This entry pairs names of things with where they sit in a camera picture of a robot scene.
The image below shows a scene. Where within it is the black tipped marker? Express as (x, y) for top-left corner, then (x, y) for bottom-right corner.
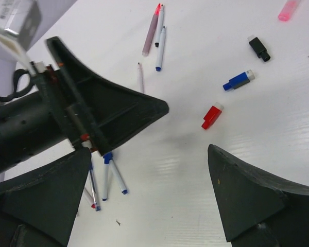
(102, 163), (109, 201)

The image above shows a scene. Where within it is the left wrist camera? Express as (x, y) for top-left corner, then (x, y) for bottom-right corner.
(0, 0), (42, 76)

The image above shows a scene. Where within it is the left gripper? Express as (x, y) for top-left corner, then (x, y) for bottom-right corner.
(31, 37), (169, 155)

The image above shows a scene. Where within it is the red ballpoint pen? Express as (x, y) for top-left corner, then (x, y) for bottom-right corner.
(83, 188), (95, 208)

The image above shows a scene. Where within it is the blue capped whiteboard marker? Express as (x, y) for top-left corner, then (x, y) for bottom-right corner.
(155, 26), (166, 72)
(103, 152), (128, 195)

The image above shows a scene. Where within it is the pink highlighter pen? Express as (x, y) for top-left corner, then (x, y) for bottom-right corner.
(142, 4), (161, 57)

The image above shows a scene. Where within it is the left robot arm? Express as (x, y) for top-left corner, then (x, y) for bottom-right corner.
(0, 37), (169, 173)

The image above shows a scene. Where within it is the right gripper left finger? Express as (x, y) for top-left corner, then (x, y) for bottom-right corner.
(0, 148), (91, 246)

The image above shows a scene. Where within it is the red capped whiteboard marker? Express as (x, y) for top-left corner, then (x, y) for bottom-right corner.
(137, 62), (144, 93)

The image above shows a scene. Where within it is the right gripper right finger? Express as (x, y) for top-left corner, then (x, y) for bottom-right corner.
(208, 145), (309, 246)

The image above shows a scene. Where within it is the blue ballpoint pen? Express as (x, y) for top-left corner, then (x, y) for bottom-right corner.
(89, 164), (100, 211)

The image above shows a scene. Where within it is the black marker cap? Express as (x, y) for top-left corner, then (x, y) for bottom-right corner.
(248, 36), (271, 62)

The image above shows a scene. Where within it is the blue marker cap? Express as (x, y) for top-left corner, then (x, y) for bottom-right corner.
(222, 70), (255, 91)

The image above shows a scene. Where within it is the black capped whiteboard marker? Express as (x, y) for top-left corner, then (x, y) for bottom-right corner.
(154, 5), (165, 47)

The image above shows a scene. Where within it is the red marker cap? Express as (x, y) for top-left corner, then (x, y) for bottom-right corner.
(201, 102), (224, 130)

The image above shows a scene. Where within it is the pink highlighter cap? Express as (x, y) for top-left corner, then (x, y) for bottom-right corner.
(278, 0), (301, 22)

